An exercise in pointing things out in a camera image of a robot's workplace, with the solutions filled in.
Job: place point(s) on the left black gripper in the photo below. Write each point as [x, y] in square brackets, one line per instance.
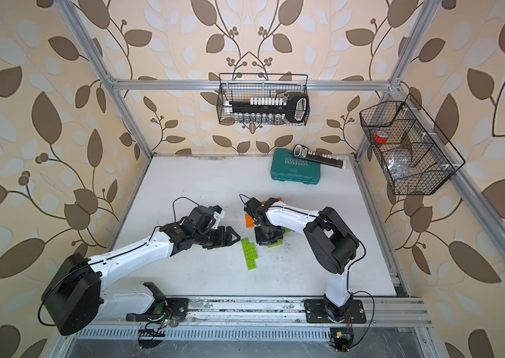
[227, 235]

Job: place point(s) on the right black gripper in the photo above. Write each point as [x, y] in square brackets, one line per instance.
[261, 241]

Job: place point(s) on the green brick long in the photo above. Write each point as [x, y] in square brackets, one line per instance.
[251, 252]

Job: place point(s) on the green brick lowest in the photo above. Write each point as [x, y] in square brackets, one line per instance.
[250, 262]

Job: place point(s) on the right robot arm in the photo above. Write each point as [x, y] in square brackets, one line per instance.
[333, 244]

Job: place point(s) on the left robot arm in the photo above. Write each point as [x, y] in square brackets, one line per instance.
[79, 292]

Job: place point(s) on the orange brick far left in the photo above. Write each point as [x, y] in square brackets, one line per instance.
[249, 222]

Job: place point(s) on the green tool case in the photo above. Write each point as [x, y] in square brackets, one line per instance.
[286, 167]

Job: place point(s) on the clear plastic bag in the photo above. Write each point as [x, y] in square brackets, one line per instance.
[399, 163]

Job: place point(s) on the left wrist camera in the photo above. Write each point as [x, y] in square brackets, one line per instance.
[218, 214]

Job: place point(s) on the aluminium front rail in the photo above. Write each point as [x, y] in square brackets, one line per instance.
[378, 312]

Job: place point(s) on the socket rail on case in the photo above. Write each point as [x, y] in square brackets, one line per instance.
[304, 153]

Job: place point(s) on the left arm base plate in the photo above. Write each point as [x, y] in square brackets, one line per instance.
[161, 309]

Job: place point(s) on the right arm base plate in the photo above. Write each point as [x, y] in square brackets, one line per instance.
[322, 311]

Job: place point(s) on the socket rail in basket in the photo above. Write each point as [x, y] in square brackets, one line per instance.
[290, 109]

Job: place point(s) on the back wire basket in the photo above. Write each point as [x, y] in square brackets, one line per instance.
[243, 85]

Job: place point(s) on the wire basket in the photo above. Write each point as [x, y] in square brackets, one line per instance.
[435, 158]
[243, 85]

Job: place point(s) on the right wire basket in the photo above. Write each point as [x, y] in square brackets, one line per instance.
[435, 158]

